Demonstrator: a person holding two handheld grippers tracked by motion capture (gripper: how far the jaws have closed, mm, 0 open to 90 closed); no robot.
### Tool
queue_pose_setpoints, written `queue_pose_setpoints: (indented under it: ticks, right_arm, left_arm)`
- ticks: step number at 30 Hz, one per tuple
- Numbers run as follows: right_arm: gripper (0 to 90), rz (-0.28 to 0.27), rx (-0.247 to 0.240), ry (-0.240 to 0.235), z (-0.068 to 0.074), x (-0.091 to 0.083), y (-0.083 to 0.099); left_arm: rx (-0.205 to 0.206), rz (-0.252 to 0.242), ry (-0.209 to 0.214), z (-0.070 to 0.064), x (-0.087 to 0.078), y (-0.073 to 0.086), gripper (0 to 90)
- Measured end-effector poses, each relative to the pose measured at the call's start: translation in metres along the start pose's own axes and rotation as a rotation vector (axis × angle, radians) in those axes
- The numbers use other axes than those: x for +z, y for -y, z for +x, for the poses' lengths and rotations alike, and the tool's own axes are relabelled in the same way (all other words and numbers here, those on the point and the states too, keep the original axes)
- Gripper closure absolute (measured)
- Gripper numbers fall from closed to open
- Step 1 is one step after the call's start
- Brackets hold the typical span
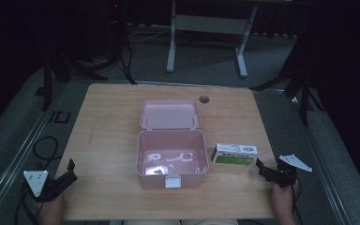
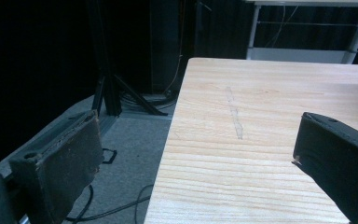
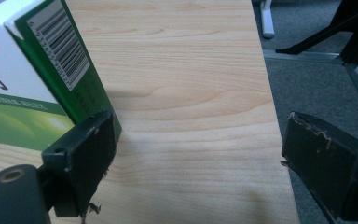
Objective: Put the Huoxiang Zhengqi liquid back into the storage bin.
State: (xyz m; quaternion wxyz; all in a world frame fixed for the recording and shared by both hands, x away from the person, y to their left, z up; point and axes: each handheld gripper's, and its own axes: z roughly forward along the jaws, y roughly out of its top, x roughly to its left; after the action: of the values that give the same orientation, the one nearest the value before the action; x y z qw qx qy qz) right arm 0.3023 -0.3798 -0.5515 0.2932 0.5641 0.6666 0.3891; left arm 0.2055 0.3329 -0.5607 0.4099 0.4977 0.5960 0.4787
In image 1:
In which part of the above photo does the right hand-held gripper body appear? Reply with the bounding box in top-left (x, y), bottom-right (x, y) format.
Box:
top-left (271, 154), bottom-right (313, 188)

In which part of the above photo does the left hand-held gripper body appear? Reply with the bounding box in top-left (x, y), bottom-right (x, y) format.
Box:
top-left (22, 170), bottom-right (64, 203)

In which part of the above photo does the white and green medicine box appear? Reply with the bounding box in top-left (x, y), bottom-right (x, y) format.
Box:
top-left (211, 142), bottom-right (259, 167)

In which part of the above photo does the pink plastic storage box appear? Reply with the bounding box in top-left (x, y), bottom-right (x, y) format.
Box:
top-left (135, 98), bottom-right (210, 189)

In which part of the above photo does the person's left hand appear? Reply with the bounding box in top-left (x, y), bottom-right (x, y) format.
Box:
top-left (36, 192), bottom-right (66, 225)

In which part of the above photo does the person's right hand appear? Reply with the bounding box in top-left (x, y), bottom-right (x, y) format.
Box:
top-left (271, 179), bottom-right (301, 225)

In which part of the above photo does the black tripod stand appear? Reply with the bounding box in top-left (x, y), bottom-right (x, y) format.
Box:
top-left (248, 37), bottom-right (326, 128)
top-left (40, 0), bottom-right (138, 113)

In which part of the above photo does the black cable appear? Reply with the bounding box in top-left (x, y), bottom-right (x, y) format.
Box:
top-left (32, 136), bottom-right (64, 162)
top-left (13, 181), bottom-right (45, 225)

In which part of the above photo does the white metal table frame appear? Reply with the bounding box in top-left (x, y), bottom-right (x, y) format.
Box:
top-left (166, 0), bottom-right (259, 79)

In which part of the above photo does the white cable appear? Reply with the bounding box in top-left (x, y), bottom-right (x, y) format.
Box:
top-left (127, 27), bottom-right (172, 43)

